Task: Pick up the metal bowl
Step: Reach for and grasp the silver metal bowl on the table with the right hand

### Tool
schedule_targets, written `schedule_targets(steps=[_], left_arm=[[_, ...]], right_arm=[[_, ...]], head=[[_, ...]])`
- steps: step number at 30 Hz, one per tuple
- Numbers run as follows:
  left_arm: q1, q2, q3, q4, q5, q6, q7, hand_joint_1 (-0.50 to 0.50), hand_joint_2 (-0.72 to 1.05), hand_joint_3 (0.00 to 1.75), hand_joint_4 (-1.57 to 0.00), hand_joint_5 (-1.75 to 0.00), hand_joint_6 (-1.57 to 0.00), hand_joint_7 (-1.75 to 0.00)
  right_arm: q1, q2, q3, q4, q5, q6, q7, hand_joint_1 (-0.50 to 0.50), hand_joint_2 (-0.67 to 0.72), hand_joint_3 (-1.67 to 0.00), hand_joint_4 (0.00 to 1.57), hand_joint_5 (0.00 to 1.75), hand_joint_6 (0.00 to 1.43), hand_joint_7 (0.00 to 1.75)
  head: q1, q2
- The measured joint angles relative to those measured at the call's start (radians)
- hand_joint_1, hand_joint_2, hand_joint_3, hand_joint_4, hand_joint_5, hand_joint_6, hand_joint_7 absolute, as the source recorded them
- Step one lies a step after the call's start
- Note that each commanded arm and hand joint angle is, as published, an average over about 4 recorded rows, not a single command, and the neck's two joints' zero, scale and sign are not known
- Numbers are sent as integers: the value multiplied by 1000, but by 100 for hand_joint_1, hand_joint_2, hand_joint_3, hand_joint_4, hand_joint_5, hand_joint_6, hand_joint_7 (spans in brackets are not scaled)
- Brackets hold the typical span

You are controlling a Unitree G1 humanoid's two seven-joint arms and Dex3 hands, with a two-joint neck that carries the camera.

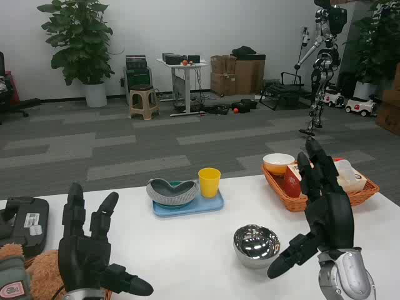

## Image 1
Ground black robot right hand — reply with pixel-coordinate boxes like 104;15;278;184
267;136;356;279

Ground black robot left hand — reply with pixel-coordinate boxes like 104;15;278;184
57;182;154;298

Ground shiny metal bowl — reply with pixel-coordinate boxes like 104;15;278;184
232;224;281;269

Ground white and orange ceramic bowl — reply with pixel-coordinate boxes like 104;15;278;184
262;152;296;176

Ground brown teddy bear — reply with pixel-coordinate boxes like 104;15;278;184
0;242;68;300

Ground orange wicker basket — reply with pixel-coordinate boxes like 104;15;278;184
261;159;381;213

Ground red and beige tissue box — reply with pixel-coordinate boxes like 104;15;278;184
282;158;367;198

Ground black hard case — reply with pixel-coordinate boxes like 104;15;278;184
0;196;50;259

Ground grey knitted heart-shaped basket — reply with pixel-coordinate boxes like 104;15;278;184
146;177;200;207

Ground white toy ride-on car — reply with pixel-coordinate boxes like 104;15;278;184
344;98;378;117
324;90;346;108

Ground teal plate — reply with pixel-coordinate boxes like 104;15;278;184
155;181;194;209

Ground brown cardboard box pile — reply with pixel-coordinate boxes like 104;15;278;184
374;62;400;136

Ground light blue plastic tray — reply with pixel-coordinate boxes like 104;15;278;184
152;189;225;218

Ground yellow plastic cup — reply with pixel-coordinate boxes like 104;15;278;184
197;167;222;199

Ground black folding chair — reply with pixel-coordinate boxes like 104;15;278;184
259;71;306;111

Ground silver black humanoid robot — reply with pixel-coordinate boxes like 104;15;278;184
294;0;348;136

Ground flat black equipment bag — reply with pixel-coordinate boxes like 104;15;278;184
206;104;229;115

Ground beige plastic stool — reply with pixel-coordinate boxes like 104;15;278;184
128;84;161;121

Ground stacked open cardboard boxes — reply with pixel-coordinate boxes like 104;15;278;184
210;54;237;96

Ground leafy plant in white pot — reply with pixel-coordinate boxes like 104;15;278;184
36;0;115;109
343;0;400;101

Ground black cloth bag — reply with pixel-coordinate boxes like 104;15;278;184
231;46;258;58

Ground grey computer tower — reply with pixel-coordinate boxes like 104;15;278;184
172;74;188;110

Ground black and green crate stack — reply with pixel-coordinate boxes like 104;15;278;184
123;54;153;94

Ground white standing desk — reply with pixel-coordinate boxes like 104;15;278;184
156;57;211;118

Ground black equipment boxes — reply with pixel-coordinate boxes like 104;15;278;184
162;52;188;66

